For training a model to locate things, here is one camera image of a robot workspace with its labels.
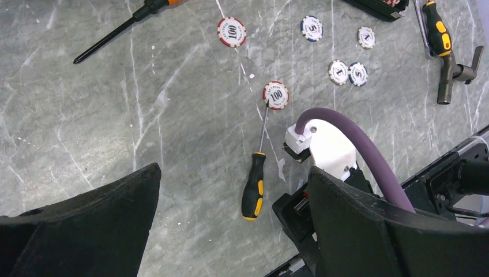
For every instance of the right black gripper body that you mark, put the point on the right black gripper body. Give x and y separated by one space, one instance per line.
294 218

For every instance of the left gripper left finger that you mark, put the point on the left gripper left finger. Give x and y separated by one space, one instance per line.
102 232

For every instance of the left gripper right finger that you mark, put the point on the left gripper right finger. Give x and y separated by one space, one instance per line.
412 244

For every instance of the grey white 1 chip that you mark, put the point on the grey white 1 chip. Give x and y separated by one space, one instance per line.
338 72
366 37

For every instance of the grey metal T wrench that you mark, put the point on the grey metal T wrench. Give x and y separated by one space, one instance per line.
452 71

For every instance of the black poker chip case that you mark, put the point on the black poker chip case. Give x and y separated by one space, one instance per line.
387 11

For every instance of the silver wrench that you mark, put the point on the silver wrench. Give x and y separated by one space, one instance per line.
420 18

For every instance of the yellow black handle screwdriver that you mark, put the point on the yellow black handle screwdriver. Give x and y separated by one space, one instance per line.
253 192

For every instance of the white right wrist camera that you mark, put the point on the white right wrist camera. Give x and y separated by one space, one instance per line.
328 147

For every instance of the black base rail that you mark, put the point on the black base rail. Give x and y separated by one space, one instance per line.
436 190

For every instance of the yellow black handle tool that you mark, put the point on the yellow black handle tool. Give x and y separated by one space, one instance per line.
438 36

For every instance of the orange handle screwdriver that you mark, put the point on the orange handle screwdriver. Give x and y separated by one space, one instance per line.
149 7

